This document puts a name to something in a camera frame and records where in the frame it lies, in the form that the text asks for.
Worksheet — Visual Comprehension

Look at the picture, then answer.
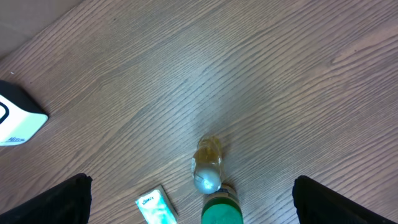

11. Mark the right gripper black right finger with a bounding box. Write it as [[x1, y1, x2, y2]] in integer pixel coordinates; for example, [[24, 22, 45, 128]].
[[292, 175, 396, 224]]

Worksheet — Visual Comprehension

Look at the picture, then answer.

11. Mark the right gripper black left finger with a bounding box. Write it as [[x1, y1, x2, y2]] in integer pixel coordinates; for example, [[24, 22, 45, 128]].
[[1, 173, 93, 224]]

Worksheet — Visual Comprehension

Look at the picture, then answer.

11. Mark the small teal box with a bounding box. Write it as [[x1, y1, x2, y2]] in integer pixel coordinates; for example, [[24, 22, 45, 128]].
[[136, 185, 178, 224]]

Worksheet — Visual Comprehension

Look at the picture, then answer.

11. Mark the green lid jar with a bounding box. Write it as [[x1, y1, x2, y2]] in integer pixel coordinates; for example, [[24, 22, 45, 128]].
[[201, 184, 244, 224]]

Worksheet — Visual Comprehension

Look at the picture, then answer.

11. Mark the yellow dish soap bottle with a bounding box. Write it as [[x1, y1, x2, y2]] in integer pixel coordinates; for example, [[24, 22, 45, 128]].
[[191, 135, 222, 195]]

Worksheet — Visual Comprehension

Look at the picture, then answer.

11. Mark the white barcode scanner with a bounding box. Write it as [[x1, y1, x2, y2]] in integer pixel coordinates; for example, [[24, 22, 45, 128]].
[[1, 80, 49, 146]]

